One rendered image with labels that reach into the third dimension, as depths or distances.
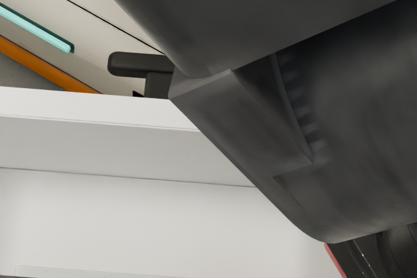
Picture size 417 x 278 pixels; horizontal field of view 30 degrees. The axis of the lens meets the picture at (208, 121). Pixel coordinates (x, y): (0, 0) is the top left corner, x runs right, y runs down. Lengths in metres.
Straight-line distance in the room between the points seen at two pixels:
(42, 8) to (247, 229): 0.78
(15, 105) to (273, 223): 0.18
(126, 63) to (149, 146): 0.05
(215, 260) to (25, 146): 0.14
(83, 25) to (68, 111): 0.77
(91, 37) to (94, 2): 0.06
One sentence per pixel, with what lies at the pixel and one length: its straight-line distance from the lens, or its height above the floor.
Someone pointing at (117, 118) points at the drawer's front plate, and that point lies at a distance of 0.43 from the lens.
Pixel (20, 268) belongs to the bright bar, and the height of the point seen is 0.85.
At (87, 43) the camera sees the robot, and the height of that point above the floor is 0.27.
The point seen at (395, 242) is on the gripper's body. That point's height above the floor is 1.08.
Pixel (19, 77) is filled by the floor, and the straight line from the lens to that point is 1.49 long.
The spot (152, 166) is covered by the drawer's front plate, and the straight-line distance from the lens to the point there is 0.49.
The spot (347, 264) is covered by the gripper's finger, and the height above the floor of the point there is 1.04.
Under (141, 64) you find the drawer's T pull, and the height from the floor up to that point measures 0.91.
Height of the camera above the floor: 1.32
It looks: 68 degrees down
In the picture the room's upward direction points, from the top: 7 degrees clockwise
